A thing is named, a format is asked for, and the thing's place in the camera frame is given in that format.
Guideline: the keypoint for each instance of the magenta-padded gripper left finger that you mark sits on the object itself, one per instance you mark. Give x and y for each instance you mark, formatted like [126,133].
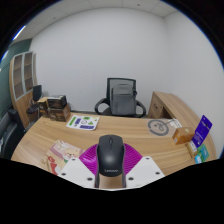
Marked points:
[88,158]

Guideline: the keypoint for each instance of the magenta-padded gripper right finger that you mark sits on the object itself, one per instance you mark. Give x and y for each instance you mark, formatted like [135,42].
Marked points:
[133,158]

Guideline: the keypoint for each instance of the black computer mouse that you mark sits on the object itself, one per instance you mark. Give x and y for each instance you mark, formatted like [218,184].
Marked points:
[110,156]

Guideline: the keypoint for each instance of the cartoon dog print mouse pad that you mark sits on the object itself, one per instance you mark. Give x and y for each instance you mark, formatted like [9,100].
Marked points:
[61,153]

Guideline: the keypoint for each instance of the white sticker sheet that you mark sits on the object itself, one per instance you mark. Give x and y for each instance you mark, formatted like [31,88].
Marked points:
[83,122]

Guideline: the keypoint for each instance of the large dark brown carton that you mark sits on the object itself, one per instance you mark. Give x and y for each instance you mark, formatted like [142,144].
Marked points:
[60,115]

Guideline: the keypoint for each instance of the orange-brown cardboard box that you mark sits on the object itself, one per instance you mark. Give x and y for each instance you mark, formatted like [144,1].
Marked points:
[182,136]

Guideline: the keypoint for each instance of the grey backpack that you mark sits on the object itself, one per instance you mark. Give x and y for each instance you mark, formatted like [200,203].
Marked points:
[123,100]

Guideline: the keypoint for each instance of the black box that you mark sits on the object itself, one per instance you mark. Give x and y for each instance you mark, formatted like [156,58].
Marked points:
[56,101]

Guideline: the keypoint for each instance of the small blue box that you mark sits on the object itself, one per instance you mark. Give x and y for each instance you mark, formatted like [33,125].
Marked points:
[198,159]

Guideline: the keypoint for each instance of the wooden side desk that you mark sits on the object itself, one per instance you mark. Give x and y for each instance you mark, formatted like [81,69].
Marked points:
[173,105]

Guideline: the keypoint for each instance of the small brown carton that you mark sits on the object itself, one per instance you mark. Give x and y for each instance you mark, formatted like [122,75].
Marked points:
[42,106]

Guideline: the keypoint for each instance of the small green box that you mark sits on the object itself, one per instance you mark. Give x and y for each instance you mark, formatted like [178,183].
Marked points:
[204,152]

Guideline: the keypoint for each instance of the purple card package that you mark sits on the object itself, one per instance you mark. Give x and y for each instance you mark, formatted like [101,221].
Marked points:
[203,131]

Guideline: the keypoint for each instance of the black mesh office chair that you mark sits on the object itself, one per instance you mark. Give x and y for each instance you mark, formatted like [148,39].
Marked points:
[110,83]

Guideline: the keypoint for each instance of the small black chair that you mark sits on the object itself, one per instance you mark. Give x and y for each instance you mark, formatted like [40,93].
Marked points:
[35,100]

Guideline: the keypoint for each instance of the black leather armchair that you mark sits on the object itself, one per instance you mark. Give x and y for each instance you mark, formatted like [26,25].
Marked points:
[10,133]

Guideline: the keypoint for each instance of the wooden shelf unit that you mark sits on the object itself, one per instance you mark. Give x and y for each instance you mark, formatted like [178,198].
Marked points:
[21,86]

